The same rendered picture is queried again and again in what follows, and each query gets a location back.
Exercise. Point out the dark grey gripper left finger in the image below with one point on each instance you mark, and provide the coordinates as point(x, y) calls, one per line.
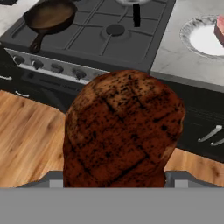
point(55, 180)

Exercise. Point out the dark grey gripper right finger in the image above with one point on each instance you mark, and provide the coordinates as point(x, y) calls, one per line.
point(180, 180)

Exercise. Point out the brown grilled steak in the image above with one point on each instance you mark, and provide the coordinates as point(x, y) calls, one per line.
point(122, 131)

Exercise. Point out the white plate with grey rim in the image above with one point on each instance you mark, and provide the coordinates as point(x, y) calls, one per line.
point(201, 38)

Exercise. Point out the black cupboard door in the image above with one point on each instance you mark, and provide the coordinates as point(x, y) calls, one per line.
point(201, 122)

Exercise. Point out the black oven door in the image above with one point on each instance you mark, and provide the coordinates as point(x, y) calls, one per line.
point(49, 87)

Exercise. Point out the black hob knob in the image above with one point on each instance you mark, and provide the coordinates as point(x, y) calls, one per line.
point(57, 68)
point(37, 64)
point(79, 73)
point(18, 60)

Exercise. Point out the black drawer front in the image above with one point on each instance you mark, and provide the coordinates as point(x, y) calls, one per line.
point(8, 78)

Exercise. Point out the silver hob control panel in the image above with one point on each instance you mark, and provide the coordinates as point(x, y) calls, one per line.
point(52, 67)

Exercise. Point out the dark grey gas hob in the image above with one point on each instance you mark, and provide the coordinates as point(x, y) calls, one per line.
point(96, 32)

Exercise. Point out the red raw steak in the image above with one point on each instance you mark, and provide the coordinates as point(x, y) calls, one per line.
point(220, 29)

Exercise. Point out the brown cast iron skillet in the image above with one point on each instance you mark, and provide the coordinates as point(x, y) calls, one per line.
point(49, 17)

